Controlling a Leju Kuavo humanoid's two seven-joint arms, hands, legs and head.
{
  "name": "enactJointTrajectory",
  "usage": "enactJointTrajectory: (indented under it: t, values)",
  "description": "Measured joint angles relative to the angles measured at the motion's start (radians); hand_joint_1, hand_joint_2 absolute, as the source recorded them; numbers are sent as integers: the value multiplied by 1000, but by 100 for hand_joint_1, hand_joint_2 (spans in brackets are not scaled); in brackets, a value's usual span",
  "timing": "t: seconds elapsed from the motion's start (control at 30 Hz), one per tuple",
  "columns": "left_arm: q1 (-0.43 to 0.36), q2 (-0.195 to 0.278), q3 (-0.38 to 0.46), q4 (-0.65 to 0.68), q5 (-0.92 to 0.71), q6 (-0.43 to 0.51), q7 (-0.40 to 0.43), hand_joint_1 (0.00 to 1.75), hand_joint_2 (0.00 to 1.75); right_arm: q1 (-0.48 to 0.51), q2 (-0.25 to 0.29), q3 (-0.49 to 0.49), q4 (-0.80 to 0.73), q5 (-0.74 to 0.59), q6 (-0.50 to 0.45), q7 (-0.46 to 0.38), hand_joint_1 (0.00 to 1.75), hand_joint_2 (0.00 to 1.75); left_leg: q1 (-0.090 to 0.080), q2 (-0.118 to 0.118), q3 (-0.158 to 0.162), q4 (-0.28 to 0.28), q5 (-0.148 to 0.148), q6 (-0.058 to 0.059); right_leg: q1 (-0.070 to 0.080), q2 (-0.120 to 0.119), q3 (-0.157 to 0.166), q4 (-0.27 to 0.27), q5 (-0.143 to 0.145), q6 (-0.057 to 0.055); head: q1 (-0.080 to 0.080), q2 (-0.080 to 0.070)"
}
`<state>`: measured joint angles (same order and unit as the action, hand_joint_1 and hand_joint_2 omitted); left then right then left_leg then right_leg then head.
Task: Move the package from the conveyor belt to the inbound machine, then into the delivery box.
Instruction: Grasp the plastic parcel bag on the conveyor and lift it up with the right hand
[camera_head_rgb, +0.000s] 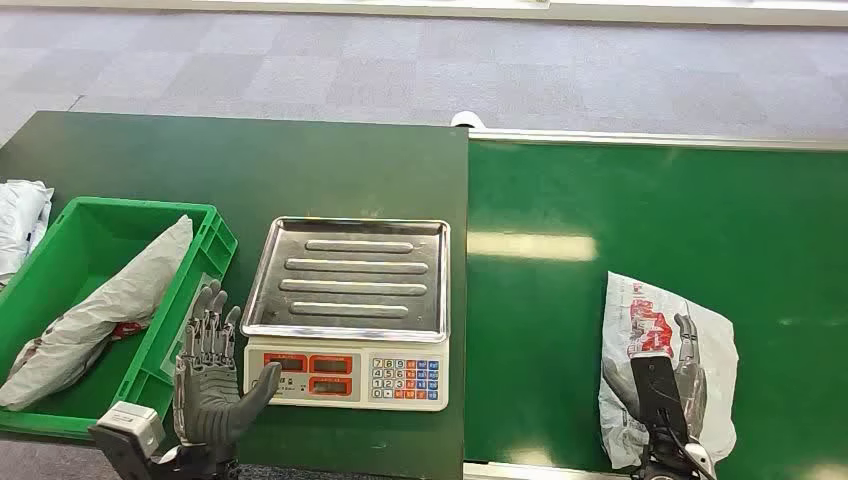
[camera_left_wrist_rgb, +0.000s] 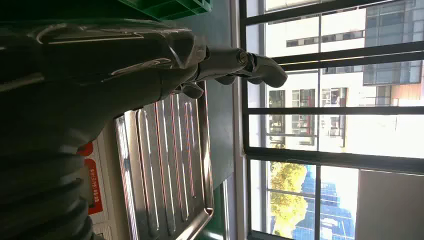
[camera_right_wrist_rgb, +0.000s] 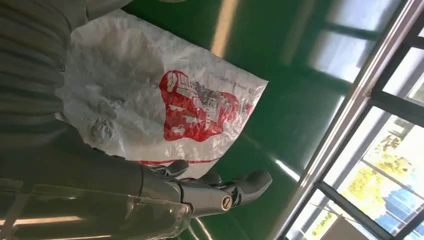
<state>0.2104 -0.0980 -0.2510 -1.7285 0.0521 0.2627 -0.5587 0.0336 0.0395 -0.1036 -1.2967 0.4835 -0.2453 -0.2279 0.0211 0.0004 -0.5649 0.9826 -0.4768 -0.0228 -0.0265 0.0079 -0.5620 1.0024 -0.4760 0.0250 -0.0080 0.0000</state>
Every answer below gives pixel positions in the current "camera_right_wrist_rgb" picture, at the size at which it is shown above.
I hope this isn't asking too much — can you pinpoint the green conveyor belt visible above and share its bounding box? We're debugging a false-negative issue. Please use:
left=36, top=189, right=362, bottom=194
left=122, top=0, right=424, bottom=240

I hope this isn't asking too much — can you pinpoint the clear plastic guard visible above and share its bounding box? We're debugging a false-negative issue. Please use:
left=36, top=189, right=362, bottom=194
left=0, top=183, right=194, bottom=240

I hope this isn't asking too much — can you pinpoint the black framed window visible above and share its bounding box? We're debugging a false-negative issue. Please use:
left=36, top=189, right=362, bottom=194
left=281, top=13, right=424, bottom=240

